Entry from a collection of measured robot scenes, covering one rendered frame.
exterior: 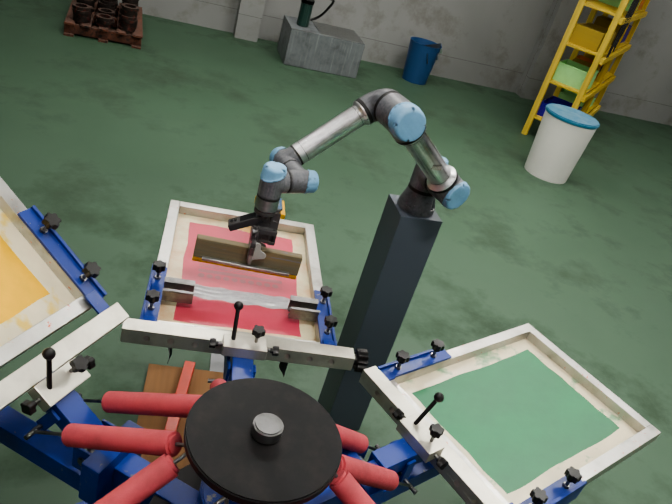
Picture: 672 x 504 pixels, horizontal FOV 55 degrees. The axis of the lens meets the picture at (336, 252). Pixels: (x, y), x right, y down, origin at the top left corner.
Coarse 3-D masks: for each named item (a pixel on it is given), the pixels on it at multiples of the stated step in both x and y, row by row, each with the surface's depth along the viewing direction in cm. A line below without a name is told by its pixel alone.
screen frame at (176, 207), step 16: (176, 208) 252; (192, 208) 255; (208, 208) 258; (288, 224) 264; (304, 224) 268; (304, 240) 263; (160, 256) 223; (320, 272) 241; (320, 288) 232; (160, 304) 206; (272, 336) 203
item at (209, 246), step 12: (204, 240) 210; (216, 240) 212; (228, 240) 214; (204, 252) 213; (216, 252) 213; (228, 252) 214; (240, 252) 214; (264, 252) 215; (276, 252) 216; (288, 252) 219; (252, 264) 217; (264, 264) 218; (276, 264) 218; (288, 264) 219; (300, 264) 219
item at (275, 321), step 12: (276, 240) 258; (288, 240) 261; (240, 288) 225; (252, 288) 227; (264, 288) 229; (288, 288) 233; (240, 312) 214; (252, 312) 216; (264, 312) 217; (276, 312) 219; (288, 312) 221; (240, 324) 209; (252, 324) 210; (264, 324) 212; (276, 324) 214; (288, 324) 215; (300, 336) 212
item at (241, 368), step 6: (234, 360) 182; (240, 360) 182; (246, 360) 183; (252, 360) 184; (234, 366) 180; (240, 366) 180; (246, 366) 181; (252, 366) 181; (234, 372) 178; (240, 372) 178; (246, 372) 179; (252, 372) 179; (234, 378) 176; (240, 378) 176
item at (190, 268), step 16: (192, 224) 252; (192, 240) 242; (240, 240) 251; (192, 256) 234; (192, 272) 226; (176, 304) 209; (192, 304) 211; (208, 304) 213; (224, 304) 215; (176, 320) 202; (192, 320) 204; (208, 320) 206; (224, 320) 208
